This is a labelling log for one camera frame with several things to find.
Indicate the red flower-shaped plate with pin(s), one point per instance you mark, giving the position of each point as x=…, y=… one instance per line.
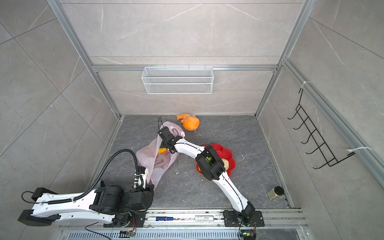
x=225, y=153

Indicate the black wire hook rack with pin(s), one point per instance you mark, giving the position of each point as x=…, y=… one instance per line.
x=315, y=136

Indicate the white tube on rail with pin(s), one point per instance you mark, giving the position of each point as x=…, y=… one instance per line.
x=204, y=218

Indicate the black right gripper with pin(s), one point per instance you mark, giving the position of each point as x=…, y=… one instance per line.
x=162, y=144

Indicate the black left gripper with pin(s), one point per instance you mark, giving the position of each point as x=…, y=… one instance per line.
x=150, y=189

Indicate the pink plastic bag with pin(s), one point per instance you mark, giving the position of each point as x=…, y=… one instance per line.
x=157, y=163

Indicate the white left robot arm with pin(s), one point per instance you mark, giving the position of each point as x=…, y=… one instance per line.
x=50, y=207

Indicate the yellow fake banana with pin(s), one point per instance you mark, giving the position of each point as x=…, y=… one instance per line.
x=162, y=150

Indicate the blue marker pen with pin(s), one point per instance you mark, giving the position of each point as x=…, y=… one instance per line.
x=163, y=219

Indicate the orange toy fruit with loop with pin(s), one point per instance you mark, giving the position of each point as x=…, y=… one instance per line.
x=190, y=122

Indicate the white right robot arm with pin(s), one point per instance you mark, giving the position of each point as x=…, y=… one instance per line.
x=212, y=167

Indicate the white wire mesh basket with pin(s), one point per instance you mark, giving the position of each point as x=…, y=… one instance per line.
x=178, y=80

